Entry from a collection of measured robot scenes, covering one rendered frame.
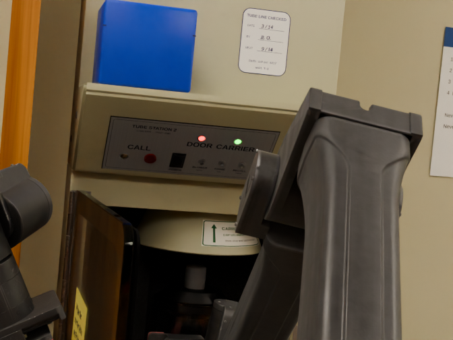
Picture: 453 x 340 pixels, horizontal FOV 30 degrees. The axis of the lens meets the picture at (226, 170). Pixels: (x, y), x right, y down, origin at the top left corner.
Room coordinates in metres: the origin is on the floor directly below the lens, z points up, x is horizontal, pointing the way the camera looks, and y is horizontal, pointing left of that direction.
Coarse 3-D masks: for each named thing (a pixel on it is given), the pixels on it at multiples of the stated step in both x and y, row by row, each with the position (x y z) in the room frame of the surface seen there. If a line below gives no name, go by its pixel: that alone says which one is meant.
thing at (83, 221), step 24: (96, 216) 0.83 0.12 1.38; (120, 216) 0.75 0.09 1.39; (72, 240) 0.96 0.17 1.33; (96, 240) 0.81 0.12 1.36; (120, 240) 0.71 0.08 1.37; (72, 264) 0.95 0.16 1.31; (96, 264) 0.80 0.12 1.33; (120, 264) 0.70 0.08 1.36; (72, 288) 0.93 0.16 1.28; (96, 288) 0.79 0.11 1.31; (120, 288) 0.69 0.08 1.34; (72, 312) 0.92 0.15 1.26; (96, 312) 0.78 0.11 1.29; (120, 312) 0.69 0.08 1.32; (96, 336) 0.77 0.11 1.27; (120, 336) 0.69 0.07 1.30
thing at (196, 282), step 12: (192, 264) 1.14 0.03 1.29; (192, 276) 1.12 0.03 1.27; (204, 276) 1.13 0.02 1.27; (168, 288) 1.12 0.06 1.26; (180, 288) 1.12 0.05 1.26; (192, 288) 1.12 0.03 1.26; (204, 288) 1.14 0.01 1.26; (216, 288) 1.15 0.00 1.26; (180, 300) 1.09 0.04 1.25; (192, 300) 1.09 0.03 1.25; (204, 300) 1.10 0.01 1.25
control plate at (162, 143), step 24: (120, 120) 0.92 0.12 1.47; (144, 120) 0.92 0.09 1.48; (120, 144) 0.95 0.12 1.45; (144, 144) 0.95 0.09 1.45; (168, 144) 0.95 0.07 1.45; (192, 144) 0.96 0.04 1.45; (216, 144) 0.96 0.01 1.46; (240, 144) 0.96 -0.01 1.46; (264, 144) 0.97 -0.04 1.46; (120, 168) 0.97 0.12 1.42; (144, 168) 0.98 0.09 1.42; (168, 168) 0.98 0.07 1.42; (192, 168) 0.99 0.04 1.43; (216, 168) 0.99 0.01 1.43; (240, 168) 0.99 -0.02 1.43
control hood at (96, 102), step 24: (96, 96) 0.89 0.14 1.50; (120, 96) 0.89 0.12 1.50; (144, 96) 0.90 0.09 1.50; (168, 96) 0.90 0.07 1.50; (192, 96) 0.91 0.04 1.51; (216, 96) 0.92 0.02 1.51; (96, 120) 0.92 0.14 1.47; (168, 120) 0.93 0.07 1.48; (192, 120) 0.93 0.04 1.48; (216, 120) 0.93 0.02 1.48; (240, 120) 0.94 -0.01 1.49; (264, 120) 0.94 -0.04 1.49; (288, 120) 0.94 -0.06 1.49; (96, 144) 0.94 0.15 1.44; (72, 168) 0.97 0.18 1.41; (96, 168) 0.97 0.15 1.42
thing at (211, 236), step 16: (144, 224) 1.10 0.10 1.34; (160, 224) 1.07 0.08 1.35; (176, 224) 1.06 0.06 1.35; (192, 224) 1.06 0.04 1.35; (208, 224) 1.06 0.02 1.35; (224, 224) 1.07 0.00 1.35; (144, 240) 1.08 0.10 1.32; (160, 240) 1.06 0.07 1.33; (176, 240) 1.05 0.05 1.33; (192, 240) 1.05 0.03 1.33; (208, 240) 1.05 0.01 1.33; (224, 240) 1.06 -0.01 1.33; (240, 240) 1.07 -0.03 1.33; (256, 240) 1.11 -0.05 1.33
